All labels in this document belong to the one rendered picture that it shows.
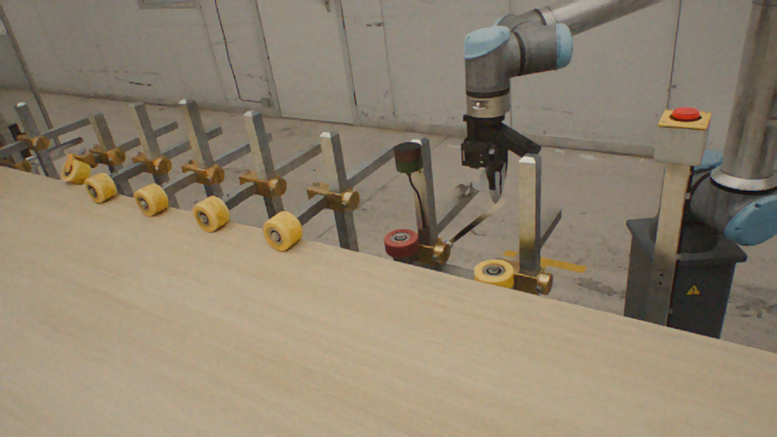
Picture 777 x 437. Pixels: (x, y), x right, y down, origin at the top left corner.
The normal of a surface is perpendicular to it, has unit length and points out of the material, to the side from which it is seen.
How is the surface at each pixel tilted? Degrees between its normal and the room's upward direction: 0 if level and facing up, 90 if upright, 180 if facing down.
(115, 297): 0
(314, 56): 90
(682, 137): 90
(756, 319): 0
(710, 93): 90
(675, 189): 90
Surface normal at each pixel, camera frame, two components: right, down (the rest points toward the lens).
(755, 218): 0.23, 0.52
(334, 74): -0.54, 0.47
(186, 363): -0.12, -0.87
